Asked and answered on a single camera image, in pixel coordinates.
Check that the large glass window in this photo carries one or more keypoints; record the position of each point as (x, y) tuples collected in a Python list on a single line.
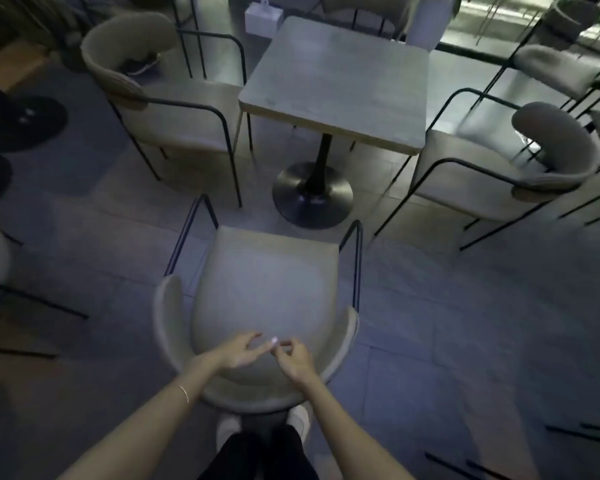
[(510, 17)]

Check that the person's right hand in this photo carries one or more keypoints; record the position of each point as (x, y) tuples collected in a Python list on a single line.
[(300, 362)]

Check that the person's white shoe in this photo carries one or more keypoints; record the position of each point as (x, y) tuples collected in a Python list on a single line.
[(299, 423), (229, 432)]

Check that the person's black trousers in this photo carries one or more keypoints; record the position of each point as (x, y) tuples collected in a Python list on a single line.
[(255, 459)]

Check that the white plant pot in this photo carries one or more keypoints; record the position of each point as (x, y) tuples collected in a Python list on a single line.
[(427, 22)]

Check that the grey wooden table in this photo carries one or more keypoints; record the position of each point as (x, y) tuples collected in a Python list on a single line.
[(335, 84)]

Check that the person's right forearm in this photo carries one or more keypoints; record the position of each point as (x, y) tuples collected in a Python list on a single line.
[(350, 429)]

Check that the brown wooden counter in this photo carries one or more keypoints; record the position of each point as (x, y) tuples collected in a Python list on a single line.
[(10, 64)]

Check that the person's left forearm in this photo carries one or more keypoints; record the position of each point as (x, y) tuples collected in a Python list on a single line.
[(140, 429)]

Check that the person's white right shoe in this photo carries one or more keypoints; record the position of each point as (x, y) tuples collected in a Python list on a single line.
[(299, 423)]

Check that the person's left hand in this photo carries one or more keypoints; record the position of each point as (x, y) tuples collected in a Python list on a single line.
[(240, 354)]

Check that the person's white left shoe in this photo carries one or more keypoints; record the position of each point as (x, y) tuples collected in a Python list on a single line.
[(229, 432)]

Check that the grey round plant pot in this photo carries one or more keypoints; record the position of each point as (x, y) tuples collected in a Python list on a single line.
[(575, 17)]

